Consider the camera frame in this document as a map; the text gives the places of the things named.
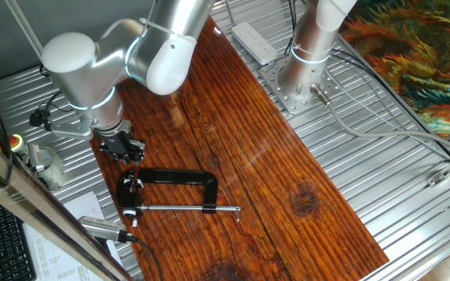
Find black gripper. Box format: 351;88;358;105
94;126;147;165

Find white and black pencil sharpener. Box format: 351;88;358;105
123;174;145;194

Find black C-clamp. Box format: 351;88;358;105
116;168;243;229

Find grey cylindrical holder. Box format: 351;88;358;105
27;142;66;191

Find red emergency stop button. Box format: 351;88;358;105
7;133;27;156

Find brown wooden board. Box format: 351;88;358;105
87;15;391;281

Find white printed papers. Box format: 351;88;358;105
20;190;125;281

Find black keyboard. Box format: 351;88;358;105
0;188;38;281

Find white power strip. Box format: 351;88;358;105
230;21;279;66

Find colourful painted cloth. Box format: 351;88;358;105
339;0;450;138

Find silver camera mount bracket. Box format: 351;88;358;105
50;118;95;142

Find silver camera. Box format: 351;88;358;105
77;215;141;244

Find black camera cable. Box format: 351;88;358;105
130;235;165;281

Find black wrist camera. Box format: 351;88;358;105
28;108;54;132

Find steel frame bar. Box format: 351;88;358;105
0;116;135;281

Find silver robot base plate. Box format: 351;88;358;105
259;53;344;116

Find thin aluminium frame post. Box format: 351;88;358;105
3;0;45;62

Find thick grey cable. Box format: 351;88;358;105
309;82;450;157

